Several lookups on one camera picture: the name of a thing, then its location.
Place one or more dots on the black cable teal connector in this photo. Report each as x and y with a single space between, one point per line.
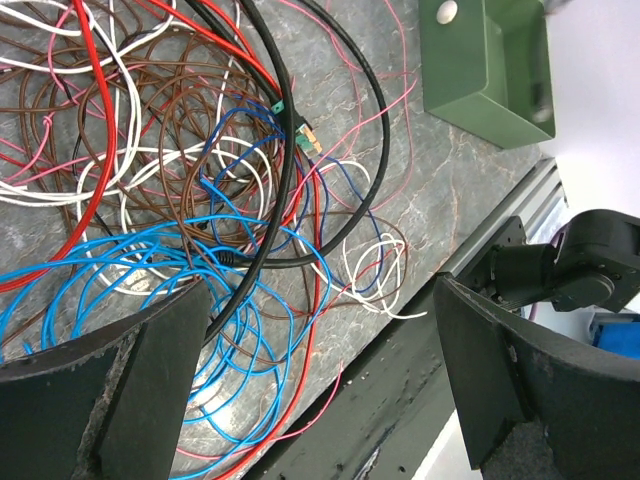
262 260

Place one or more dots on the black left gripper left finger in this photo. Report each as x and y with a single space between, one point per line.
109 404

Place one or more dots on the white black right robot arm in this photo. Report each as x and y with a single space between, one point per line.
594 263

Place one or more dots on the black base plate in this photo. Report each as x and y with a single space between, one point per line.
391 404

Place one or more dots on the green plastic tray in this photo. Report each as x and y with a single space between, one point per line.
486 69

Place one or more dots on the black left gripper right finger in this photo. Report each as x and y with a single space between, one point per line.
532 403

